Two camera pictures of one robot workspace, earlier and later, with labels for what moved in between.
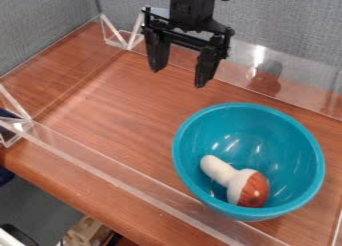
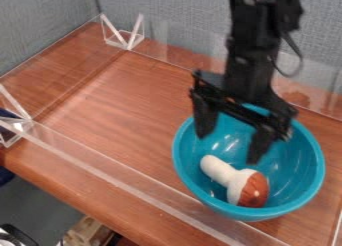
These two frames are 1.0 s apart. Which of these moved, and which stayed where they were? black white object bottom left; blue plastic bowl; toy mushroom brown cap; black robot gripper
Moved: black robot gripper
Stayed: blue plastic bowl; toy mushroom brown cap; black white object bottom left
